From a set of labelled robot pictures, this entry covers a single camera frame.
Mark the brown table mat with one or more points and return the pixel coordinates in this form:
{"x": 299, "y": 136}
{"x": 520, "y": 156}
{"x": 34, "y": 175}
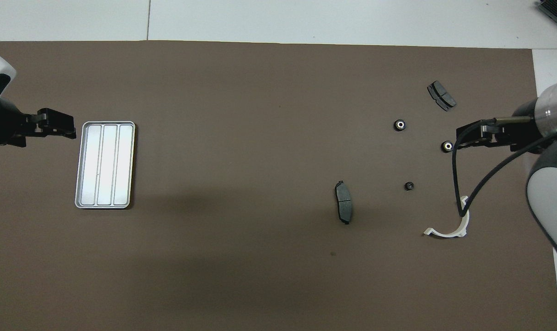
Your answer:
{"x": 260, "y": 115}

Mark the dark grey brake pad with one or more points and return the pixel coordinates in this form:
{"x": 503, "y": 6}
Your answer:
{"x": 441, "y": 95}
{"x": 344, "y": 202}

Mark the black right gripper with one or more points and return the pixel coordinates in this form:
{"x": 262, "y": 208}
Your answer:
{"x": 519, "y": 133}

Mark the silver metal tray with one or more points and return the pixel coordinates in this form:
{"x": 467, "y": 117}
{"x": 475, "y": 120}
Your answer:
{"x": 106, "y": 165}

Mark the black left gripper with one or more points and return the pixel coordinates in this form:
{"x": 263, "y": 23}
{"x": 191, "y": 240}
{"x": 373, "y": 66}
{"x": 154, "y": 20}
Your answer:
{"x": 7, "y": 124}

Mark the white curved plastic bracket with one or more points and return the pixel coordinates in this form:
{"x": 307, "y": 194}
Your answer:
{"x": 448, "y": 235}

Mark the small black bearing gear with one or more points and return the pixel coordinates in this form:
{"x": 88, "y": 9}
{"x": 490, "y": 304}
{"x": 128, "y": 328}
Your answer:
{"x": 409, "y": 185}

